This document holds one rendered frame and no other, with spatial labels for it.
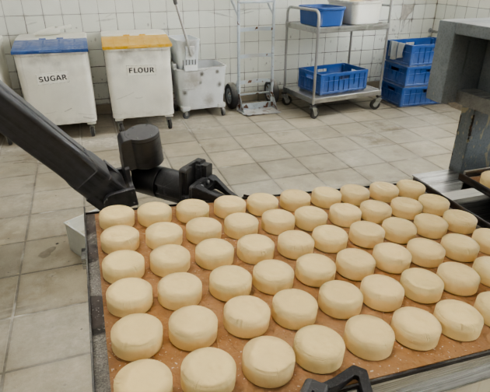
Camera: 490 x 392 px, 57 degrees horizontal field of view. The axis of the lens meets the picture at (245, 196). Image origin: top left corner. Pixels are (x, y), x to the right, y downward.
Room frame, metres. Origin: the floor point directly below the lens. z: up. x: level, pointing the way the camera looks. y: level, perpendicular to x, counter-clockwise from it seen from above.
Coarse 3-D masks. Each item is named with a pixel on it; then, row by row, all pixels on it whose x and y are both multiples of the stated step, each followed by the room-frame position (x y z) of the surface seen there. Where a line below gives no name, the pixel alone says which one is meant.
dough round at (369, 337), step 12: (348, 324) 0.36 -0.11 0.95; (360, 324) 0.36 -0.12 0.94; (372, 324) 0.36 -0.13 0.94; (384, 324) 0.36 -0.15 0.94; (348, 336) 0.34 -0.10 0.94; (360, 336) 0.34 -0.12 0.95; (372, 336) 0.34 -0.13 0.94; (384, 336) 0.34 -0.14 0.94; (348, 348) 0.34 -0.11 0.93; (360, 348) 0.33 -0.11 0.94; (372, 348) 0.33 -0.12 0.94; (384, 348) 0.33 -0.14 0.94; (372, 360) 0.33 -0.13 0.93
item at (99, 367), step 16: (432, 192) 0.74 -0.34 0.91; (464, 208) 0.66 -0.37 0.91; (480, 224) 0.63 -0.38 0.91; (96, 240) 0.53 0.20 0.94; (96, 256) 0.49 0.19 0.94; (96, 272) 0.45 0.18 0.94; (96, 288) 0.42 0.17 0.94; (96, 304) 0.39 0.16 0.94; (96, 320) 0.37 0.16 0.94; (96, 336) 0.35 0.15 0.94; (96, 352) 0.32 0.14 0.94; (480, 352) 0.35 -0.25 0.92; (96, 368) 0.30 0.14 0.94; (416, 368) 0.32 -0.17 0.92; (432, 368) 0.32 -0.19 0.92; (96, 384) 0.29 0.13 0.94; (352, 384) 0.30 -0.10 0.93
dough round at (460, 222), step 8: (448, 216) 0.62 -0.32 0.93; (456, 216) 0.62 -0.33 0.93; (464, 216) 0.62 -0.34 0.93; (472, 216) 0.62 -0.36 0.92; (456, 224) 0.60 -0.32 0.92; (464, 224) 0.60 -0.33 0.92; (472, 224) 0.60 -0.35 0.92; (456, 232) 0.60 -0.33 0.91; (464, 232) 0.60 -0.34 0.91; (472, 232) 0.60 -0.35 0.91
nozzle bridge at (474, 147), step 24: (456, 24) 0.93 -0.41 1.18; (480, 24) 0.88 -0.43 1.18; (456, 48) 0.93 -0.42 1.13; (480, 48) 0.95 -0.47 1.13; (432, 72) 0.96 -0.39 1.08; (456, 72) 0.93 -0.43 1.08; (480, 72) 0.95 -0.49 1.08; (432, 96) 0.95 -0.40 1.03; (456, 96) 0.93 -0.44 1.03; (480, 96) 0.88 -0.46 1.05; (480, 120) 0.97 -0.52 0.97; (456, 144) 1.00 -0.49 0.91; (480, 144) 0.98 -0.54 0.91; (456, 168) 0.98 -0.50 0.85
